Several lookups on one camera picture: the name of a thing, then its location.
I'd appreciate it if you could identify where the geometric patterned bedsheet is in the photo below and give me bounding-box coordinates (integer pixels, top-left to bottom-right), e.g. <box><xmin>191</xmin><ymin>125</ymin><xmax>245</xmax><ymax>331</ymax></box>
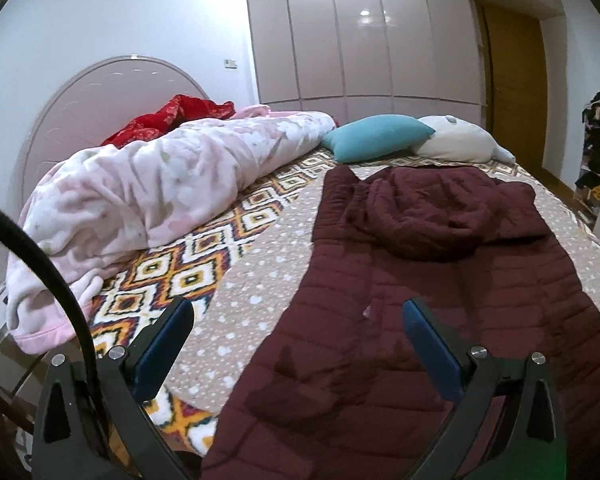
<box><xmin>86</xmin><ymin>146</ymin><xmax>581</xmax><ymax>461</ymax></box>

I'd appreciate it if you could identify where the brown wooden door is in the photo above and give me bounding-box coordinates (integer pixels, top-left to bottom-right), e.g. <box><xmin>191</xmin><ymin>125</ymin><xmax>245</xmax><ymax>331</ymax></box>
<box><xmin>477</xmin><ymin>2</ymin><xmax>547</xmax><ymax>172</ymax></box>

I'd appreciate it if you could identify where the black cable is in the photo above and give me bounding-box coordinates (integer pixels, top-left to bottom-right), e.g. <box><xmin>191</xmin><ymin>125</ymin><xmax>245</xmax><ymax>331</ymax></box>
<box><xmin>0</xmin><ymin>196</ymin><xmax>102</xmax><ymax>411</ymax></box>

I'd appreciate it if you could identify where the wall switch plate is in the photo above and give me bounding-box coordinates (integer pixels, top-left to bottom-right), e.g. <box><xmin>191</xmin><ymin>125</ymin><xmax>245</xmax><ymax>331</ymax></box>
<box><xmin>224</xmin><ymin>58</ymin><xmax>237</xmax><ymax>70</ymax></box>

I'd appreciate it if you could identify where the beige heart-pattern quilt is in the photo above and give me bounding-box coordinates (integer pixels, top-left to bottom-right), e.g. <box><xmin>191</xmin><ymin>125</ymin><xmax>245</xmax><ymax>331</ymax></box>
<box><xmin>166</xmin><ymin>162</ymin><xmax>600</xmax><ymax>413</ymax></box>

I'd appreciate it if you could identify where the pink floral blanket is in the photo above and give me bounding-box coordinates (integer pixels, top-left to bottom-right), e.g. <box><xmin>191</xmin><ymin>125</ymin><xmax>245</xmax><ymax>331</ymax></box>
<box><xmin>5</xmin><ymin>104</ymin><xmax>337</xmax><ymax>356</ymax></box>

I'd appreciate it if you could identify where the teal pillow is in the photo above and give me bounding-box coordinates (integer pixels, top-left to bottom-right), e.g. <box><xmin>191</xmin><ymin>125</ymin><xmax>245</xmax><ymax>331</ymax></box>
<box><xmin>322</xmin><ymin>114</ymin><xmax>434</xmax><ymax>164</ymax></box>

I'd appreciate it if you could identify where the red patterned cloth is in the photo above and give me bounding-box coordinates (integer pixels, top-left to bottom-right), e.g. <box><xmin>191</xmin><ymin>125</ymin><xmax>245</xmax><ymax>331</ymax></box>
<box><xmin>102</xmin><ymin>94</ymin><xmax>236</xmax><ymax>148</ymax></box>

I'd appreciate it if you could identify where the maroon puffer jacket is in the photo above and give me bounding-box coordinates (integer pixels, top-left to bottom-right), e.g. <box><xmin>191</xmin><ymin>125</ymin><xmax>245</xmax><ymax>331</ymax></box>
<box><xmin>202</xmin><ymin>166</ymin><xmax>600</xmax><ymax>479</ymax></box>

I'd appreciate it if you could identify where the beige wardrobe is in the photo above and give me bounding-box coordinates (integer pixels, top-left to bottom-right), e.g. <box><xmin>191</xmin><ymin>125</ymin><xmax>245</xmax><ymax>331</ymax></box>
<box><xmin>247</xmin><ymin>0</ymin><xmax>483</xmax><ymax>124</ymax></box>

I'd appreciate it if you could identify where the white plush pillow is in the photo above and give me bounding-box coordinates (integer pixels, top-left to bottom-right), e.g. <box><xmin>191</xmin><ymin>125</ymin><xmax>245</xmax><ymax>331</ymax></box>
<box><xmin>412</xmin><ymin>115</ymin><xmax>516</xmax><ymax>165</ymax></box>

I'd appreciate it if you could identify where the pink arched headboard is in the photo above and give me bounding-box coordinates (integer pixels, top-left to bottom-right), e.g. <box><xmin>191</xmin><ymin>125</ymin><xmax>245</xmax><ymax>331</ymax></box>
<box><xmin>7</xmin><ymin>54</ymin><xmax>208</xmax><ymax>217</ymax></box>

